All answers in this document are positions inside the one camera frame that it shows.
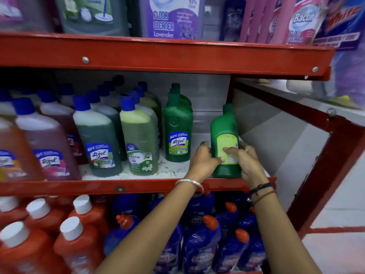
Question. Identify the person's right hand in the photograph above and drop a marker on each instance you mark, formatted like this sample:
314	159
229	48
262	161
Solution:
251	165

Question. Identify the person's left hand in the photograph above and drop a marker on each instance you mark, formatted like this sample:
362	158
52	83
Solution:
201	164

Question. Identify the person's left thumb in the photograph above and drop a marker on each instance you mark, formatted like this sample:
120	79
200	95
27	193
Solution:
218	160

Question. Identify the person's right thumb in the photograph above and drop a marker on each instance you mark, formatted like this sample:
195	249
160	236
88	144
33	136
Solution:
232	151

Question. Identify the green bottle yellow label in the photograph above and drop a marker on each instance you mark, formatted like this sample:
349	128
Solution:
223	128

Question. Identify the person's left forearm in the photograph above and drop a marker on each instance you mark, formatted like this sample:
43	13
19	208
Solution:
148	236

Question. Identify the person's right forearm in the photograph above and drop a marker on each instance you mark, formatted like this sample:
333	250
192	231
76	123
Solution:
279	233

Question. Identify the silver bangle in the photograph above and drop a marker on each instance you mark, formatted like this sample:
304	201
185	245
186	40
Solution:
190	182

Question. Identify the black wrist thread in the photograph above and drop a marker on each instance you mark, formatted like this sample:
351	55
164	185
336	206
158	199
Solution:
261	187

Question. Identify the brown wrist thread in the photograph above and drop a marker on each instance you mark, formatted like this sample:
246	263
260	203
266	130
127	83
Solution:
263	195

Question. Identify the green opaque cleaner bottle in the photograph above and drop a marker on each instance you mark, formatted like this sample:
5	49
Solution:
178	122
176	86
185	99

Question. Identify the group of blue orange-capped bottles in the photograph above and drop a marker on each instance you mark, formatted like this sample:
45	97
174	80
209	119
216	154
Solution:
199	242

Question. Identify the red metal shelf rack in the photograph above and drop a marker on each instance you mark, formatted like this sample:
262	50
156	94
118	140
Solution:
171	54

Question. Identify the yellow slipper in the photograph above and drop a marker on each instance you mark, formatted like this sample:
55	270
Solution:
343	101

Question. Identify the group of blue-capped cleaner bottles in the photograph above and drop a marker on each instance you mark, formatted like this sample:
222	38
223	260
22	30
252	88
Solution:
97	134

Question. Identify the dark blue cleaner bottle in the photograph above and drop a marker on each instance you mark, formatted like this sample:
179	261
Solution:
233	19

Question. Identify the pink floor cleaner bottle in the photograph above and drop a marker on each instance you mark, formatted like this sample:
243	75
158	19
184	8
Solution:
271	22
302	19
258	19
245	19

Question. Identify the orange bottle white cap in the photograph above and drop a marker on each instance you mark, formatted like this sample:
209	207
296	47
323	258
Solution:
85	209
22	251
10	209
75	245
40	211

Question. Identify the large purple cleaner bottle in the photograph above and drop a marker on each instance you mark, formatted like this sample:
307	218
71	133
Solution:
171	17

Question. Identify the blue detergent packet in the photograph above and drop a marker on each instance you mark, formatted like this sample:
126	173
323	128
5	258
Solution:
342	22

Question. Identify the large grey-green cleaner bottle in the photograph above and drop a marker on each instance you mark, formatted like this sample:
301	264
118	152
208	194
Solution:
91	14

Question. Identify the large pink cleaner bottle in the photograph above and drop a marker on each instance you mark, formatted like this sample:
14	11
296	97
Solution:
20	12

